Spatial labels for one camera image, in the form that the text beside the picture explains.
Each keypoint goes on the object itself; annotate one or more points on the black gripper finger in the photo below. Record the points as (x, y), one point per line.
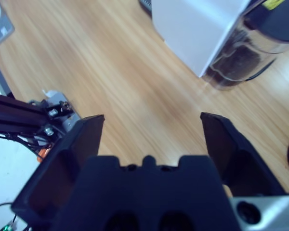
(231, 149)
(62, 156)

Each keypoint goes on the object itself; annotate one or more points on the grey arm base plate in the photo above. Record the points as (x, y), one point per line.
(0, 29)

